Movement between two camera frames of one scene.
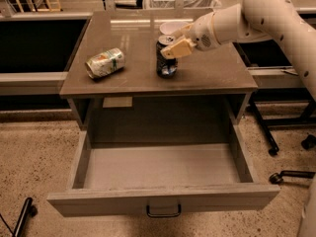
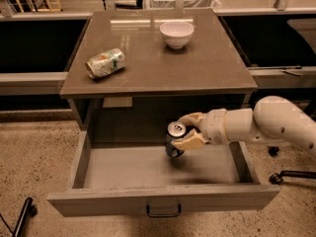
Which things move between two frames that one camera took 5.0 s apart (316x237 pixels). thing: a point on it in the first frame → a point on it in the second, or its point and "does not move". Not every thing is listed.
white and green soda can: (105, 63) does not move
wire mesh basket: (191, 1) does not move
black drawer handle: (163, 215) does not move
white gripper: (202, 33) → (214, 126)
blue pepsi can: (165, 67) → (176, 129)
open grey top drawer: (116, 178) does not move
